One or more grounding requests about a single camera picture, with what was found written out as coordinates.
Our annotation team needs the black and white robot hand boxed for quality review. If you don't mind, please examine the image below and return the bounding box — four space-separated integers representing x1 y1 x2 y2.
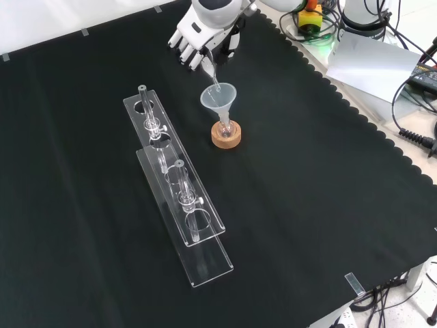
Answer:
167 0 247 72

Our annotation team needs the clear weighing funnel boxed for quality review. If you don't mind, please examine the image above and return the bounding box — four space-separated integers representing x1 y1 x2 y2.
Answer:
201 51 222 93

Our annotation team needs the translucent plastic funnel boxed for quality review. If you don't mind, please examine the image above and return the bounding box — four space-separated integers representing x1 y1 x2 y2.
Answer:
199 82 238 130

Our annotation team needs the small round-bottom glass flask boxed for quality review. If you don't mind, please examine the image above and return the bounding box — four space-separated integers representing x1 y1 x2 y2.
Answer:
217 118 235 139

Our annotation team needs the clear acrylic funnel stand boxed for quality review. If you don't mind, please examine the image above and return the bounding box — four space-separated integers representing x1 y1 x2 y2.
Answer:
122 84 235 289

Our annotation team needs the yellow stop button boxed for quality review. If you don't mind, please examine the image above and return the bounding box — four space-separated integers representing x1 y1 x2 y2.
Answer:
296 0 324 35

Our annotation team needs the pale board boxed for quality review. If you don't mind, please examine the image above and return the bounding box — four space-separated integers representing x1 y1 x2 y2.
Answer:
325 30 423 124

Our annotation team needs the black cloth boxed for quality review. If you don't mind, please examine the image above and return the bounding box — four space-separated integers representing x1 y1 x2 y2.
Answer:
0 0 437 328

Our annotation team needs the black tripod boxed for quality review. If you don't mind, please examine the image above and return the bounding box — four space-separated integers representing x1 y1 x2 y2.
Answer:
419 36 437 66

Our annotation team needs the black power adapter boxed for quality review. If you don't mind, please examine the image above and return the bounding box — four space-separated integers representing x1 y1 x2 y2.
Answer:
408 63 437 113

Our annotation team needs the white power strip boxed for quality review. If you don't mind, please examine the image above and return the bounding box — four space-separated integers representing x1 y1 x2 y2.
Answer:
329 306 356 328

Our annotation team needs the white table leg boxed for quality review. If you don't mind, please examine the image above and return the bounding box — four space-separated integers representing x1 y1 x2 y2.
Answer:
406 256 433 292

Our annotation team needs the black looped cable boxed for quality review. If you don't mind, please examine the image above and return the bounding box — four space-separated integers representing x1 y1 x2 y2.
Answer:
279 0 342 44

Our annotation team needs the cork ring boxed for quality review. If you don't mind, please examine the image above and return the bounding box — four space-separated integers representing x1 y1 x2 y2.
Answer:
210 121 242 150

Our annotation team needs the thick black cable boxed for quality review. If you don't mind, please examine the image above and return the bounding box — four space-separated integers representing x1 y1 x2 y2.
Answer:
384 18 437 69

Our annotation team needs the black cable with ribbed plug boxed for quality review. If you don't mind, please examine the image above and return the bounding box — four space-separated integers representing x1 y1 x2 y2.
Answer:
391 77 437 158

